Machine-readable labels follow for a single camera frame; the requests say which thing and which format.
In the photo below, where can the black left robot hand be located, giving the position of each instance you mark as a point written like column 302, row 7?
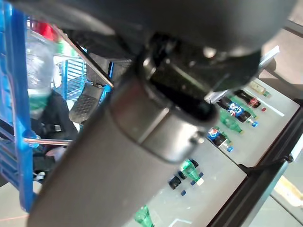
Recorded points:
column 106, row 160

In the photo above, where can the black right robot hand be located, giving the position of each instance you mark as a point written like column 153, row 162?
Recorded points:
column 54, row 118

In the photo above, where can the clear water bottle red label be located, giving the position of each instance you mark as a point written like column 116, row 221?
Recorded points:
column 39, row 66

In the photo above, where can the blue plastic shopping basket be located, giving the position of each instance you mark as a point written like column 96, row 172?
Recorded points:
column 17, row 59

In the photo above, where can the Pepsi bottle round logo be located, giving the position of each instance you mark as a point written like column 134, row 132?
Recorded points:
column 217, row 138

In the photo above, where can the Pepsi bottle cartoon label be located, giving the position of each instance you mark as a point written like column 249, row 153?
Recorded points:
column 235, row 110

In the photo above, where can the Coca-Cola bottle red cap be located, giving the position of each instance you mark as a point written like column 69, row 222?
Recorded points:
column 248, row 99

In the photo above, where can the dark shelf board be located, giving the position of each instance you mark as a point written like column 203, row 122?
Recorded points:
column 260, row 184

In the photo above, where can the yellow tea bottle green cap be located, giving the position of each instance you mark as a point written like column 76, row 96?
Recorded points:
column 258, row 87

